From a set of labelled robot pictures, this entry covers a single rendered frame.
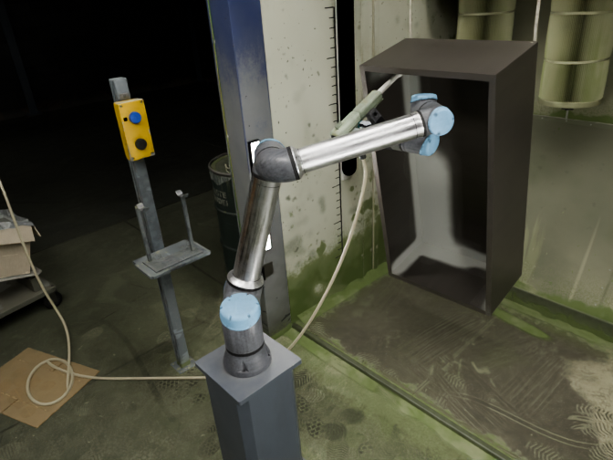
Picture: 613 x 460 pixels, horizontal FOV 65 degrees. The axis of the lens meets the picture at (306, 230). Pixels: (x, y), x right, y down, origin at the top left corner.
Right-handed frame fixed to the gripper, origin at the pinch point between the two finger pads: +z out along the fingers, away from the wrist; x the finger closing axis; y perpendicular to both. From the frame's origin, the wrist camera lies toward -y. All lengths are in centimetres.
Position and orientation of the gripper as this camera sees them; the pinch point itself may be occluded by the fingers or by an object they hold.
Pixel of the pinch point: (352, 125)
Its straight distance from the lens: 201.1
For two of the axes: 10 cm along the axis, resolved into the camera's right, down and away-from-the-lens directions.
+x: 6.0, -6.9, 4.1
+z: -7.4, -2.8, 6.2
